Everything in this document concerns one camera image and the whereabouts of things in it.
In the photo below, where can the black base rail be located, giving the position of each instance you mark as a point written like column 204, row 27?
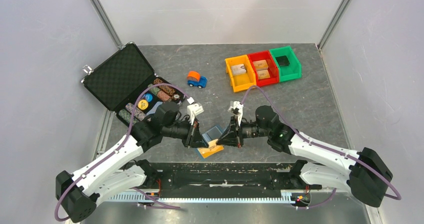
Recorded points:
column 224, row 180

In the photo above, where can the gold card in red bin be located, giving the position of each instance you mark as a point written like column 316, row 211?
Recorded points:
column 260, row 65

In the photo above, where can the red storage bin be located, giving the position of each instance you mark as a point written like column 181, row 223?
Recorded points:
column 273, row 70

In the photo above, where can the yellow dealer chip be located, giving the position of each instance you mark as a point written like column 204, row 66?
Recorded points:
column 143, row 104

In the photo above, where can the black card in green bin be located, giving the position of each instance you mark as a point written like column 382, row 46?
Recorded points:
column 282, row 61

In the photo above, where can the blue card holder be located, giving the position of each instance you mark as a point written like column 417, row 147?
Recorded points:
column 213, row 133

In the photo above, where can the black poker chip case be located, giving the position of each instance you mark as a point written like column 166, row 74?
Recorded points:
column 124, row 79

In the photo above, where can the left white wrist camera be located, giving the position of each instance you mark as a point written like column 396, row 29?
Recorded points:
column 193, row 109

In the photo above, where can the gold striped card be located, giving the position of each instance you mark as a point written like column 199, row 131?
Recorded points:
column 212, row 148

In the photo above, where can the yellow storage bin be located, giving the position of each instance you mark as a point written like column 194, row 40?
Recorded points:
column 241, row 82

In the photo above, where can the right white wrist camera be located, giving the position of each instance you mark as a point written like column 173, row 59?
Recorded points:
column 236, row 108

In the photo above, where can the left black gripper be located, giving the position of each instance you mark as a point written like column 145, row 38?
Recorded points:
column 194, row 131

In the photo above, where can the blue orange toy car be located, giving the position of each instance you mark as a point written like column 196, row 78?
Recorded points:
column 194, row 79

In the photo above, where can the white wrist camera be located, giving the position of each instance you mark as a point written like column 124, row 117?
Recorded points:
column 193, row 109
column 236, row 108

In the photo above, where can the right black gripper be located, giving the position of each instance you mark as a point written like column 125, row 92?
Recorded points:
column 231, row 136

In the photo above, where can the white card stack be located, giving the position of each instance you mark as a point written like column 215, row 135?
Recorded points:
column 238, row 69

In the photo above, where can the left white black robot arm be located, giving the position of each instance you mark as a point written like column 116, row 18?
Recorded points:
column 79, row 193

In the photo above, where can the gold VIP card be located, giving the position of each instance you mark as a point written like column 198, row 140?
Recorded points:
column 263, row 74

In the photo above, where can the green storage bin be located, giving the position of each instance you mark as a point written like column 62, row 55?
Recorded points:
column 294, row 70

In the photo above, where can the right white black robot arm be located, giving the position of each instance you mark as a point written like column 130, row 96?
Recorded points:
column 361, row 173

